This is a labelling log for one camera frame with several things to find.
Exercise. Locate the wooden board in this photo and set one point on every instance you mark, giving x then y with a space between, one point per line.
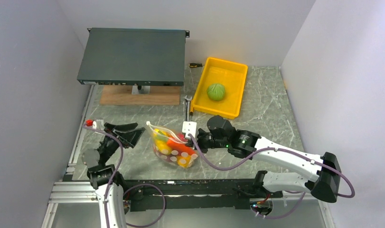
121 95

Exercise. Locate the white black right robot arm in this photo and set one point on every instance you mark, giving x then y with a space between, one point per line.
318 175

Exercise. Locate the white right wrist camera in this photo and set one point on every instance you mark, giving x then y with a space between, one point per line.
189 128

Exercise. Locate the green cabbage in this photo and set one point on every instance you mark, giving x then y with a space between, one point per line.
216 92

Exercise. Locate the yellow bell pepper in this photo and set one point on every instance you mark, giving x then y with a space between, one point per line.
184 162

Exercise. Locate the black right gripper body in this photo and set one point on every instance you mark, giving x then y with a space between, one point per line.
206 140

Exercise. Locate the orange carrot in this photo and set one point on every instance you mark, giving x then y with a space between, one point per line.
180 147

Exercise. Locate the metal server stand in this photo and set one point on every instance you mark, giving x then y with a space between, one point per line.
140 90

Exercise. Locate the clear spotted zip top bag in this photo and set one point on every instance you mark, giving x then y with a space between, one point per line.
171 158

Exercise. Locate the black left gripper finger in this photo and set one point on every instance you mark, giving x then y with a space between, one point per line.
119 127
129 138

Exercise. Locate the silver wrench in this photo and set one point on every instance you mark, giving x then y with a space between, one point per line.
188 100

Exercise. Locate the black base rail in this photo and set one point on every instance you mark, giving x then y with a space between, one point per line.
194 194

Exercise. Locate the yellow handled screwdriver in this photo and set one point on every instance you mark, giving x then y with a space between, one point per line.
191 111

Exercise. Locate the yellow plastic tray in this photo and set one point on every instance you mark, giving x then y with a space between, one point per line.
232 76

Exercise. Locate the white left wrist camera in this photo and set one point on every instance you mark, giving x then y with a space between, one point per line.
96 123

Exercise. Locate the dark green rack server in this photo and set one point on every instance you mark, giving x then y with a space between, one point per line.
134 57

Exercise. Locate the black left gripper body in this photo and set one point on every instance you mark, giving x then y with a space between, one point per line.
108 147

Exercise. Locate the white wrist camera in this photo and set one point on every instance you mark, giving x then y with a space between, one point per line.
189 128
96 123

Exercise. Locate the aluminium frame rail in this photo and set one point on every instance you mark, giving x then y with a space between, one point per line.
82 192

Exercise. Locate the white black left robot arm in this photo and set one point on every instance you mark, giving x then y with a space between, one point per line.
102 165

